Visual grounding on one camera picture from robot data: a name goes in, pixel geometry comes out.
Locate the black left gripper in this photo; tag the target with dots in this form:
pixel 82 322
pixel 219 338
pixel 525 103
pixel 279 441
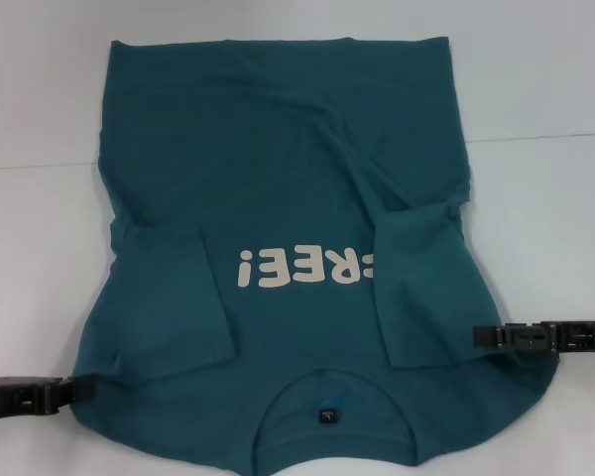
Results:
pixel 15 396

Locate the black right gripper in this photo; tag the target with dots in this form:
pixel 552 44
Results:
pixel 560 337

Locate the teal shirt with cream lettering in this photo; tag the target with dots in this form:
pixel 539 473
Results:
pixel 287 173

